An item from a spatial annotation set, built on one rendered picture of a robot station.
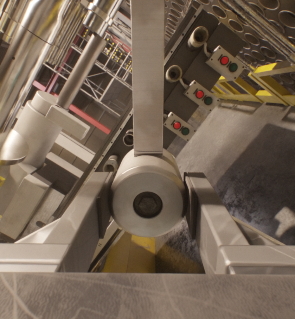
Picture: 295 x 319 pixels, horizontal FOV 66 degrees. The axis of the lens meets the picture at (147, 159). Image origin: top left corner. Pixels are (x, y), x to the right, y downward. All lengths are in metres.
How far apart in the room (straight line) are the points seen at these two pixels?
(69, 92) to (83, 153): 7.00
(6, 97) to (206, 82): 0.91
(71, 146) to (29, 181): 7.06
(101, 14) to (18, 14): 2.22
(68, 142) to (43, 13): 7.48
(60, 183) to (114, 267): 0.61
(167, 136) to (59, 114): 0.61
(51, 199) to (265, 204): 1.30
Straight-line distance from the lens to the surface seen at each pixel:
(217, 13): 3.74
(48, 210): 1.63
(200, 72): 1.19
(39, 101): 1.43
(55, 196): 1.56
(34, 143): 1.48
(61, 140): 8.51
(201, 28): 1.05
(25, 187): 1.44
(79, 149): 8.39
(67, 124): 1.36
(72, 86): 1.42
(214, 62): 1.11
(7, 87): 1.16
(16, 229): 1.60
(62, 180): 1.55
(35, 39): 1.11
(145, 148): 0.16
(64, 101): 1.44
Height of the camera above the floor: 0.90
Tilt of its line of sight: 9 degrees down
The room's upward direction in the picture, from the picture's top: 56 degrees counter-clockwise
